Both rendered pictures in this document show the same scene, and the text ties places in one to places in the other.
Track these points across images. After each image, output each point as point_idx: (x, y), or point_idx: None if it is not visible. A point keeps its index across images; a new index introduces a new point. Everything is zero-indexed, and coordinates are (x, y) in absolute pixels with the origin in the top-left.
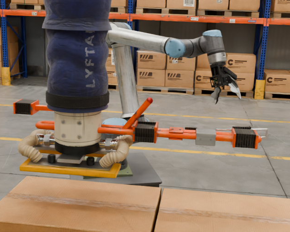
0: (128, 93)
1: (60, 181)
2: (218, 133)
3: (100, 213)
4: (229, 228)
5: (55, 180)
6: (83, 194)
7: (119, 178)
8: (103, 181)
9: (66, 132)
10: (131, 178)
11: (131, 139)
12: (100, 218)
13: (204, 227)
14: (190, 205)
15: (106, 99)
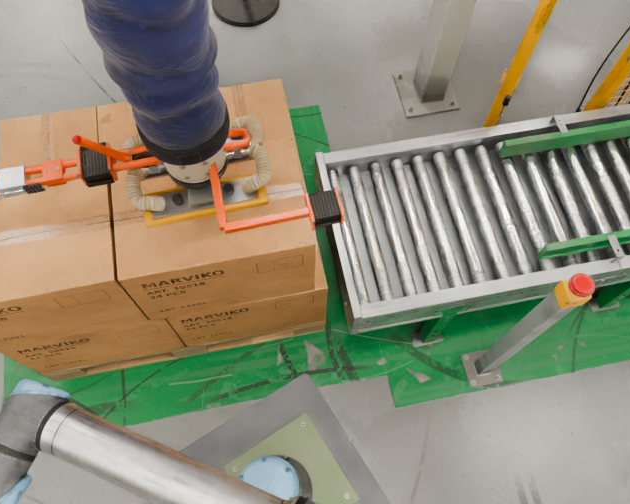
0: None
1: (261, 244)
2: None
3: (174, 187)
4: (23, 208)
5: (269, 244)
6: (212, 221)
7: (243, 444)
8: (267, 419)
9: None
10: (222, 454)
11: (125, 183)
12: (170, 179)
13: (52, 202)
14: (71, 245)
15: None
